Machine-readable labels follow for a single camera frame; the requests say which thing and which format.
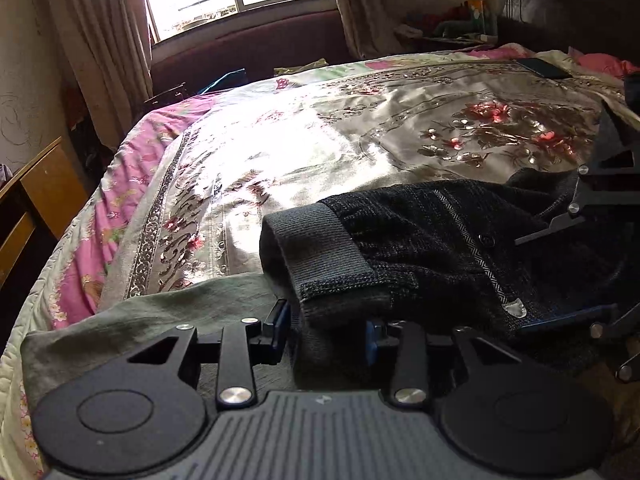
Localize yellow green carton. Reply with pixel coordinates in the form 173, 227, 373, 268
466, 0, 487, 34

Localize yellow wooden cabinet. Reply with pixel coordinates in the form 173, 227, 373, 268
1, 139, 88, 288

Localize beige curtain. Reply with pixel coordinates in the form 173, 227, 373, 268
48, 0, 152, 150
335, 0, 402, 60

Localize cluttered bedside table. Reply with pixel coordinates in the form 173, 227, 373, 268
394, 2, 495, 53

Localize pink cartoon print bedsheet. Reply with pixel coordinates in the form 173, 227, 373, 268
1, 93, 221, 479

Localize right beige curtain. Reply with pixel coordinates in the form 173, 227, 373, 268
335, 0, 402, 60

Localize left beige curtain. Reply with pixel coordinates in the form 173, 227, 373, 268
48, 0, 152, 150

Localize blue rimmed dark bag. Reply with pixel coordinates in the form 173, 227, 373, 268
198, 68, 248, 96

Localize beige floral satin bedspread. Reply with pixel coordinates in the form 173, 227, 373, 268
100, 51, 639, 309

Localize dark wooden headboard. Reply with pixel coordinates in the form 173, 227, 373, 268
496, 0, 639, 64

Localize maroon padded window bench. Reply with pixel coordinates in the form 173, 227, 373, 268
151, 10, 355, 94

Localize olive green cloth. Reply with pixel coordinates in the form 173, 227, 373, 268
21, 273, 277, 410

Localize dark grey checked pants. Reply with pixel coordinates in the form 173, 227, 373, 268
259, 169, 639, 380

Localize yellow green cloth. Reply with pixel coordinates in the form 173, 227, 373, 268
273, 58, 329, 77

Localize pink crumpled cloth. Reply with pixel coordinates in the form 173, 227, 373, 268
576, 53, 639, 79

